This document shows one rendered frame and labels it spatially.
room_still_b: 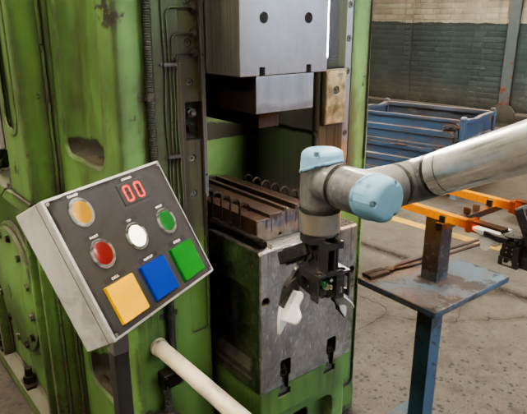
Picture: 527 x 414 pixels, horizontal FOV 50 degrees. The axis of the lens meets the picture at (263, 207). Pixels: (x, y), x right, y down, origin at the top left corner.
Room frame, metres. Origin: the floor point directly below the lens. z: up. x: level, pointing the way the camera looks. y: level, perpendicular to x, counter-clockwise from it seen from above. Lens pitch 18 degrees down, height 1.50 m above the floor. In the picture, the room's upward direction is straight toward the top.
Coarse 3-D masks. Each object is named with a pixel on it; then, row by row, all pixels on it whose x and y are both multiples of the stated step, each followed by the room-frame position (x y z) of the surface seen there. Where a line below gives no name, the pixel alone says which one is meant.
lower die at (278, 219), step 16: (208, 176) 1.84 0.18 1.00; (224, 176) 1.87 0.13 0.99; (224, 192) 1.69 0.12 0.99; (240, 192) 1.67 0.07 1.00; (272, 192) 1.68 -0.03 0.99; (208, 208) 1.63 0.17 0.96; (224, 208) 1.56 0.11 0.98; (256, 208) 1.53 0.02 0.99; (272, 208) 1.53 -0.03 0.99; (256, 224) 1.45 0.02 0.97; (272, 224) 1.48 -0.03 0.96; (288, 224) 1.52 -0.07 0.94
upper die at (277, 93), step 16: (208, 80) 1.61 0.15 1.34; (224, 80) 1.55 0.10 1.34; (240, 80) 1.50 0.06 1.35; (256, 80) 1.45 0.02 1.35; (272, 80) 1.48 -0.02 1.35; (288, 80) 1.51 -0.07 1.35; (304, 80) 1.55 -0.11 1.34; (208, 96) 1.62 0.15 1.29; (224, 96) 1.55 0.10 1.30; (240, 96) 1.50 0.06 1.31; (256, 96) 1.45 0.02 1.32; (272, 96) 1.48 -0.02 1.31; (288, 96) 1.51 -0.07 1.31; (304, 96) 1.55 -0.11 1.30; (256, 112) 1.45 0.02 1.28; (272, 112) 1.48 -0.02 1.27
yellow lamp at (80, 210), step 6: (78, 204) 0.99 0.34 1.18; (84, 204) 1.00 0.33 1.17; (72, 210) 0.97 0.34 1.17; (78, 210) 0.98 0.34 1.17; (84, 210) 0.99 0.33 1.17; (90, 210) 1.00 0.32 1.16; (78, 216) 0.97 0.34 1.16; (84, 216) 0.98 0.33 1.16; (90, 216) 0.99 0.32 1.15; (84, 222) 0.97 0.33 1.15
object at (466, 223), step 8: (408, 208) 1.61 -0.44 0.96; (416, 208) 1.59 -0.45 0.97; (424, 208) 1.57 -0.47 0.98; (432, 208) 1.57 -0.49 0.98; (432, 216) 1.54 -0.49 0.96; (448, 216) 1.50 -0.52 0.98; (456, 216) 1.49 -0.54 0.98; (456, 224) 1.48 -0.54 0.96; (464, 224) 1.46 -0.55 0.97; (472, 224) 1.44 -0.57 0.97; (480, 224) 1.42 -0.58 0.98; (488, 224) 1.41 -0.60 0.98; (504, 232) 1.38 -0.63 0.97
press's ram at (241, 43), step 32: (224, 0) 1.46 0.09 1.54; (256, 0) 1.45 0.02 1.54; (288, 0) 1.51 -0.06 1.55; (320, 0) 1.58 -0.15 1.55; (224, 32) 1.46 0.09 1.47; (256, 32) 1.45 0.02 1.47; (288, 32) 1.51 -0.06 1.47; (320, 32) 1.58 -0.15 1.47; (224, 64) 1.46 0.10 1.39; (256, 64) 1.45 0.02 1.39; (288, 64) 1.51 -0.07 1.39; (320, 64) 1.59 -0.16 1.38
